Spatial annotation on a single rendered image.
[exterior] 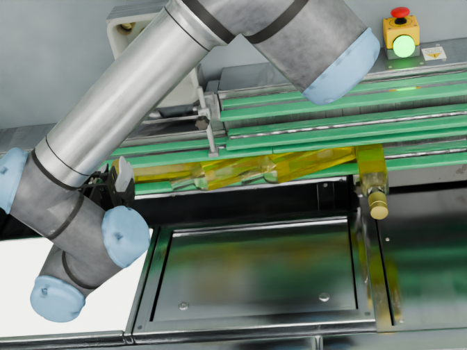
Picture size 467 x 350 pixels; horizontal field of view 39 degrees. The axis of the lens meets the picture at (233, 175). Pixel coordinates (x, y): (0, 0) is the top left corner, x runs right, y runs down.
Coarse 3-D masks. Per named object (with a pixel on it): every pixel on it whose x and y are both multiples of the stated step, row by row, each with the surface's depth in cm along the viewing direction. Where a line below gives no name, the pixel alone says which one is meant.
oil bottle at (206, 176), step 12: (252, 156) 145; (192, 168) 146; (204, 168) 144; (216, 168) 144; (228, 168) 144; (240, 168) 145; (252, 168) 146; (192, 180) 145; (204, 180) 144; (216, 180) 145; (228, 180) 146
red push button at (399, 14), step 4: (396, 8) 141; (400, 8) 140; (404, 8) 140; (408, 8) 140; (392, 12) 140; (396, 12) 139; (400, 12) 139; (404, 12) 139; (408, 12) 139; (392, 16) 140; (396, 16) 139; (400, 16) 139; (404, 16) 139; (400, 20) 141
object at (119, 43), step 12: (156, 12) 140; (108, 24) 142; (144, 24) 149; (108, 36) 143; (120, 36) 147; (132, 36) 151; (120, 48) 147; (192, 72) 147; (180, 84) 157; (192, 84) 156; (168, 96) 154; (180, 96) 153; (192, 96) 151
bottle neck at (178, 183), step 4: (180, 176) 146; (184, 176) 146; (188, 176) 145; (172, 180) 145; (176, 180) 145; (180, 180) 145; (184, 180) 145; (188, 180) 145; (172, 184) 145; (176, 184) 145; (180, 184) 145; (184, 184) 145; (188, 184) 145; (192, 184) 146; (172, 188) 145; (176, 188) 145; (180, 188) 146; (184, 188) 146
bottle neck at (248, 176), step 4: (256, 168) 143; (244, 172) 142; (248, 172) 142; (252, 172) 142; (256, 172) 142; (260, 172) 142; (240, 176) 142; (244, 176) 142; (248, 176) 142; (252, 176) 142; (256, 176) 142; (260, 176) 142; (240, 180) 144; (244, 180) 142; (248, 180) 142; (252, 180) 142; (256, 180) 143; (244, 184) 143
